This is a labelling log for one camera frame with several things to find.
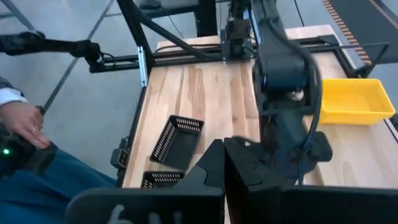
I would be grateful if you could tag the black plastic basket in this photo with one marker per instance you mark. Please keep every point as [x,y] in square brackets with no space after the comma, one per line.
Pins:
[161,179]
[177,152]

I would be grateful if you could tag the black boom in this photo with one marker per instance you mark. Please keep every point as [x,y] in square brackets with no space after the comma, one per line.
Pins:
[46,45]

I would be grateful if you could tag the black aluminium table frame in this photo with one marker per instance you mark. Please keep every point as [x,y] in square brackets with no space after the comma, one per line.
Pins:
[133,25]

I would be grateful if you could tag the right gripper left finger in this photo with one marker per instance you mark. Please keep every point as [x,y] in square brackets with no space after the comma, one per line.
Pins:
[155,205]

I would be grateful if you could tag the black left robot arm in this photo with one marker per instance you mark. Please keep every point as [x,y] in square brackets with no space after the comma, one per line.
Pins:
[280,62]

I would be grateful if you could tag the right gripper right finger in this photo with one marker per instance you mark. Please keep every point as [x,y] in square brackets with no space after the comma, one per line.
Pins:
[295,205]

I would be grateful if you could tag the black hazard-striped floor mat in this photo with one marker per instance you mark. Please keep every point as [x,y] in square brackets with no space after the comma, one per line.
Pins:
[367,25]

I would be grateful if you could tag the black controller box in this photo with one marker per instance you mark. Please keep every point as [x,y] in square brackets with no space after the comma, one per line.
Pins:
[34,158]

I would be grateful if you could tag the person's hand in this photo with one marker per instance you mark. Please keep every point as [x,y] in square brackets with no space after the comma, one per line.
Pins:
[21,123]

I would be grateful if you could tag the person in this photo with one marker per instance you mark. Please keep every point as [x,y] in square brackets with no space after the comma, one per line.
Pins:
[46,193]

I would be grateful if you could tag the yellow plastic basket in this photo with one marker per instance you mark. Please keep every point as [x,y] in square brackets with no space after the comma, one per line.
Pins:
[351,102]

